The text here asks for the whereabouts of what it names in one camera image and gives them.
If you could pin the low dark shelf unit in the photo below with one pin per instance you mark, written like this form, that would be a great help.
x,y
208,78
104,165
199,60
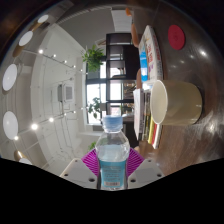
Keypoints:
x,y
116,40

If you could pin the thin blue booklet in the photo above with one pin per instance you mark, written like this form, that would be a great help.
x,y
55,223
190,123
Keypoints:
x,y
144,68

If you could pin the round white ceiling panels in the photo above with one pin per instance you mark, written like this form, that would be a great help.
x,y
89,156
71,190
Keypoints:
x,y
10,77

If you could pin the potted green plant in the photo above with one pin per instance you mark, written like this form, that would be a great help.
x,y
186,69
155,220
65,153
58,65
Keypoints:
x,y
95,107
94,59
92,145

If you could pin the thick white-covered book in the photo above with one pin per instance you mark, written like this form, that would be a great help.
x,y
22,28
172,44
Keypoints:
x,y
137,113

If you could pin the cream ceramic mug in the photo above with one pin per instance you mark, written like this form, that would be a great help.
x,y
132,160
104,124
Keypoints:
x,y
180,103

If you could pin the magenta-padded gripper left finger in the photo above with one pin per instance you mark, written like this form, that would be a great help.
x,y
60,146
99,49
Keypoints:
x,y
77,171

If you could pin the large flat white book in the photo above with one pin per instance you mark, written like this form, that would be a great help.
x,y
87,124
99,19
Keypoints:
x,y
154,53

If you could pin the yellow-spined book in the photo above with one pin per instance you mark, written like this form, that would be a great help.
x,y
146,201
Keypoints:
x,y
150,130

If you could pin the orange chairs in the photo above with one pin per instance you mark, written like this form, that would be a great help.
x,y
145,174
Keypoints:
x,y
134,35

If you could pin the clear blue-label water bottle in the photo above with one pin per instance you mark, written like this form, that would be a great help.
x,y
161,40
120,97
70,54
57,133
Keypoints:
x,y
112,156

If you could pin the ceiling air conditioner unit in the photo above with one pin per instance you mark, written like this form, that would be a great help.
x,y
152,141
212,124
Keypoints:
x,y
66,93

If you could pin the flat round red coaster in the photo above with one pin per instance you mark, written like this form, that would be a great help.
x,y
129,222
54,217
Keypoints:
x,y
176,37

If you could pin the ceiling spot lights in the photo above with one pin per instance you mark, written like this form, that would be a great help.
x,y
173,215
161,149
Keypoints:
x,y
34,126

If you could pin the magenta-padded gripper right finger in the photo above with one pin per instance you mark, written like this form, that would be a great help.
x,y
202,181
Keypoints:
x,y
146,171

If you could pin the white wall radiator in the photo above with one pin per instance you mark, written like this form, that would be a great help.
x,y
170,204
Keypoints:
x,y
120,20

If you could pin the red-edged white book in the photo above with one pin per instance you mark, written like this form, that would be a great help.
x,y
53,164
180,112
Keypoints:
x,y
156,136

